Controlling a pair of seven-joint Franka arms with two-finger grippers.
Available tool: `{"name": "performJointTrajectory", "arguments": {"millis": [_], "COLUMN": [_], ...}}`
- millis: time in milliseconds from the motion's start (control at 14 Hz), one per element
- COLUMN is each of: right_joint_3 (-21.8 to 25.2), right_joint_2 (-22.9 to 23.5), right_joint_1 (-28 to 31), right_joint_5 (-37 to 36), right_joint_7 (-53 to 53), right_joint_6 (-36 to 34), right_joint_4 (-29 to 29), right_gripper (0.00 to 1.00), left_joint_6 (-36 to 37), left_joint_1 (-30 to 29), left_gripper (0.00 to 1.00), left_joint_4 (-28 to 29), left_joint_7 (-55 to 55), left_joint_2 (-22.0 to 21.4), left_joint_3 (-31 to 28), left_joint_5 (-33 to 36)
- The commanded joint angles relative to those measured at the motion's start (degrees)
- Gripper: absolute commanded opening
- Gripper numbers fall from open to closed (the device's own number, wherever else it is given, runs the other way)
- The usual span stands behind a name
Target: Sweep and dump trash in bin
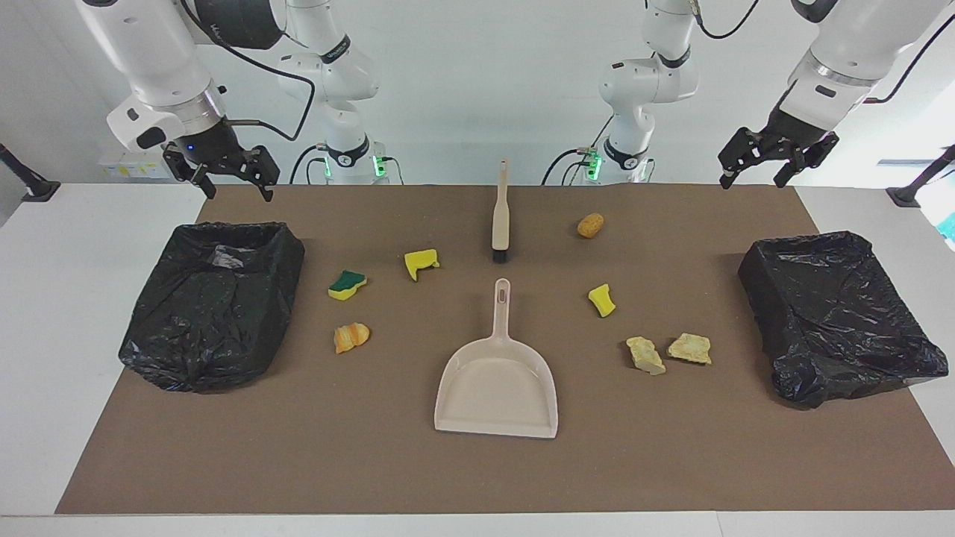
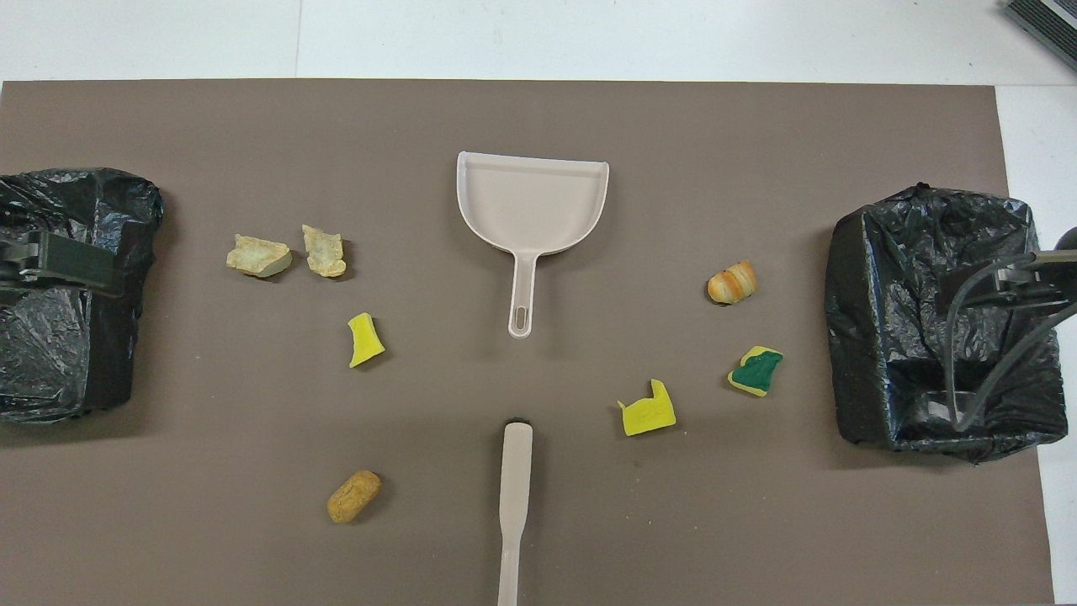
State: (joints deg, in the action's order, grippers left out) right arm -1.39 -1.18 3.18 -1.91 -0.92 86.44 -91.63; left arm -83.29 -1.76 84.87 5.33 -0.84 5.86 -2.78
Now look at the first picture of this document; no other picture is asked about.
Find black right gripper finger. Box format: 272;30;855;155
163;144;217;200
246;147;281;203

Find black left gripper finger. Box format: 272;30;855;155
774;133;839;189
718;128;769;189

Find green and yellow sponge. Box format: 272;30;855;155
328;270;368;301

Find orange striped toy croissant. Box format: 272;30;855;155
333;322;371;355

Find pale croissant half piece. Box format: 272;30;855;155
625;336;666;376
666;333;713;366

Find small yellow sponge piece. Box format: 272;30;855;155
587;283;617;318

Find beige hand brush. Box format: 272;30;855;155
490;159;511;263

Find beige plastic dustpan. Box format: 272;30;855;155
433;278;560;440

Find bin with black bag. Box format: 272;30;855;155
118;221;306;394
737;230;950;409

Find notched yellow sponge piece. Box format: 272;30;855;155
404;248;440;282

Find brown table mat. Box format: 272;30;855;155
56;184;955;515

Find black base cable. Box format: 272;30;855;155
542;112;616;185
289;144;329;185

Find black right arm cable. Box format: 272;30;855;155
179;0;316;142

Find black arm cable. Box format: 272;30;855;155
865;15;955;105
179;0;316;142

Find black camera stand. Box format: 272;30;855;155
886;144;955;208
0;143;61;203

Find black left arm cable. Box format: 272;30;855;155
865;15;955;105

